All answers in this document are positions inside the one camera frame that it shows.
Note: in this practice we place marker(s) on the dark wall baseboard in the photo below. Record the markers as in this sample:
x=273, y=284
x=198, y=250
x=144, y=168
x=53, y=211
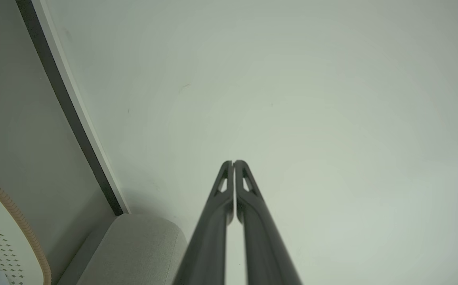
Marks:
x=68, y=103

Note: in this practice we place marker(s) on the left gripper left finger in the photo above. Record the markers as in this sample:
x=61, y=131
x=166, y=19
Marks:
x=209, y=245

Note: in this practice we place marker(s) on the grey fabric cushion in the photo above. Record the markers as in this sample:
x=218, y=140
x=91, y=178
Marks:
x=134, y=253

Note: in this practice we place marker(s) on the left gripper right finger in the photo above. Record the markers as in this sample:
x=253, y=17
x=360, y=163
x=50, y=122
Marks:
x=264, y=245

